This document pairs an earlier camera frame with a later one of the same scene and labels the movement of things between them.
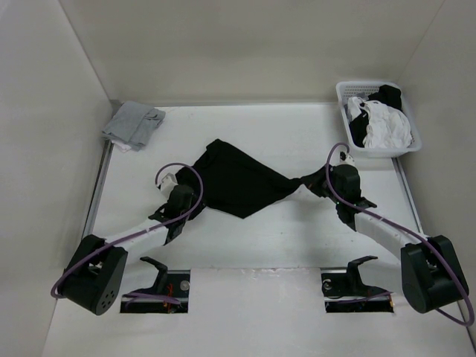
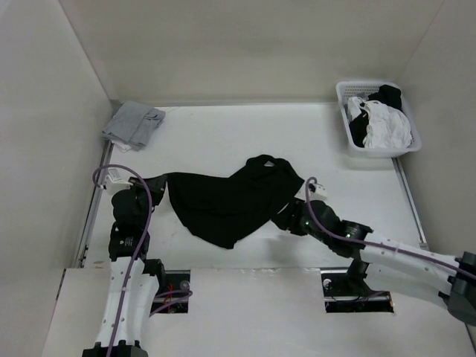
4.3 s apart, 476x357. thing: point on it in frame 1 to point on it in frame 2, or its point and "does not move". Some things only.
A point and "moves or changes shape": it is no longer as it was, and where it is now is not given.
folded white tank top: x=122 y=146 does not move
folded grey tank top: x=132 y=123 does not move
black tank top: x=235 y=182 moves or changes shape
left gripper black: x=195 y=200 to x=157 y=186
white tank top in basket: x=387 y=127 does not move
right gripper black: x=312 y=181 to x=284 y=219
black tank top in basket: x=388 y=94 does not move
